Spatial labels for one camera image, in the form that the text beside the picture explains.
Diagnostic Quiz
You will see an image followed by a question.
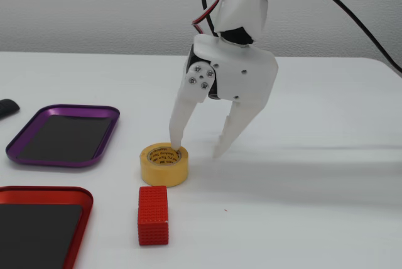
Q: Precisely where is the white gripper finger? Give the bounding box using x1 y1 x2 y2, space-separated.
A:
213 100 268 160
168 63 218 153

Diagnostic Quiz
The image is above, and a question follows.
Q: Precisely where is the yellow masking tape roll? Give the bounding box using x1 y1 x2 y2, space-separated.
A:
139 143 190 187

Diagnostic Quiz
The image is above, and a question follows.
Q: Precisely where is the red white black wire bundle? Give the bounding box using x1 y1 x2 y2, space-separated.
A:
191 0 303 36

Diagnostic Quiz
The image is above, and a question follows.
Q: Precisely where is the black rounded object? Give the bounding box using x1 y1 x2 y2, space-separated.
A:
0 99 21 121

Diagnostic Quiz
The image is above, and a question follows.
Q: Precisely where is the purple metal dish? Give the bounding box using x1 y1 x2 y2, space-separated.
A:
5 104 121 168

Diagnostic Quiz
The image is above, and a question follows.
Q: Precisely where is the red studded block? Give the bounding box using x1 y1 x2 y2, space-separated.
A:
137 185 170 246

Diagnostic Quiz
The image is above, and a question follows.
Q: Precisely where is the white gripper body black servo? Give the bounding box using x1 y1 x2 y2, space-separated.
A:
187 33 280 107

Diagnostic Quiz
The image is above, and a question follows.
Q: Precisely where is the red metal dish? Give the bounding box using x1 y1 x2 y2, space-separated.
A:
0 185 94 269

